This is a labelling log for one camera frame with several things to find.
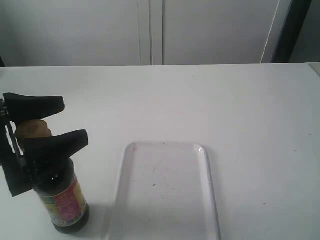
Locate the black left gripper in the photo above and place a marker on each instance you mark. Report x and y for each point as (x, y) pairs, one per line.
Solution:
(19, 109)

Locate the white cabinet doors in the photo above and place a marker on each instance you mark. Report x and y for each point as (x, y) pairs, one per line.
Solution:
(37, 33)

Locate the clear plastic tray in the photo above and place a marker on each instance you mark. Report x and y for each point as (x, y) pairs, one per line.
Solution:
(164, 191)

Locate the dark soy sauce bottle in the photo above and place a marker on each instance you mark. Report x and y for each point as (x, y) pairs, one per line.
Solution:
(55, 183)

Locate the dark vertical post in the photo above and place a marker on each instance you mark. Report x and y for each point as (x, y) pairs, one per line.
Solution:
(290, 32)

